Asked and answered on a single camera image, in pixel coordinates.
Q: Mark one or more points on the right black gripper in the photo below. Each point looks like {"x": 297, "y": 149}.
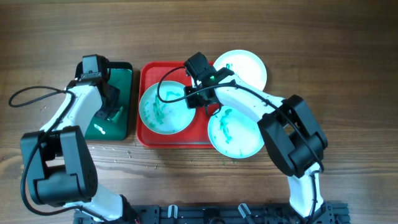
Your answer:
{"x": 191, "y": 102}

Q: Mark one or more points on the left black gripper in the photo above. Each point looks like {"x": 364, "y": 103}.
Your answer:
{"x": 115, "y": 92}

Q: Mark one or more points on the green sponge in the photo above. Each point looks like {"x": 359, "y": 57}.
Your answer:
{"x": 115, "y": 114}

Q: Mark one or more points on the white plate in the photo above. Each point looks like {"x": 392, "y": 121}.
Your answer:
{"x": 233, "y": 134}
{"x": 247, "y": 65}
{"x": 164, "y": 118}

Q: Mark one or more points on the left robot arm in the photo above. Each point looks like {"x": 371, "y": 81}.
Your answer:
{"x": 59, "y": 173}

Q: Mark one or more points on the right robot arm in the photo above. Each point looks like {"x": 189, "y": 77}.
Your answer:
{"x": 292, "y": 136}

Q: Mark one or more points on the red plastic tray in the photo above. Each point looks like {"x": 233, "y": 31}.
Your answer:
{"x": 194, "y": 136}

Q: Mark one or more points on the dark green plastic tray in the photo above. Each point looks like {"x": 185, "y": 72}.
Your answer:
{"x": 103, "y": 130}

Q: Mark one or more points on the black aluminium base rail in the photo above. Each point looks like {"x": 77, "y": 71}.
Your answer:
{"x": 266, "y": 214}

